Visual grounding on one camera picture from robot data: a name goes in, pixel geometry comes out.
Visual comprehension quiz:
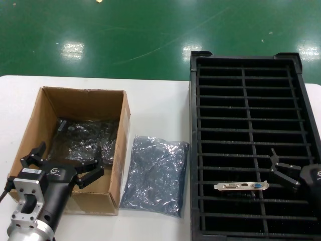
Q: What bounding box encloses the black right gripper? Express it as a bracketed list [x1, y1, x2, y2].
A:
[269, 147, 321, 198]

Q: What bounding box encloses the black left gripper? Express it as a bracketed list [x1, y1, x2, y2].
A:
[19, 141, 105, 230]

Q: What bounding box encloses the translucent antistatic bag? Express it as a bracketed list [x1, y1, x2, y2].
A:
[47, 117, 120, 166]

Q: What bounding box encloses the graphics card in tray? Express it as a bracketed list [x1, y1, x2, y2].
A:
[214, 180, 272, 199]

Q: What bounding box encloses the brown cardboard box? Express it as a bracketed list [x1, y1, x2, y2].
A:
[7, 86, 131, 216]

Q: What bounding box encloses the black slotted plastic container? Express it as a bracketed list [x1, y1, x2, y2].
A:
[188, 51, 321, 241]

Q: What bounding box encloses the flat grey antistatic bag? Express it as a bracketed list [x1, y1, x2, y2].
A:
[119, 135, 190, 222]

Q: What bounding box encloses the left wrist camera silver bracket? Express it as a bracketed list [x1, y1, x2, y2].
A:
[7, 167, 49, 229]

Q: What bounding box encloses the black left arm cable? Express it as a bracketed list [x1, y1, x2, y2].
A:
[0, 184, 13, 204]

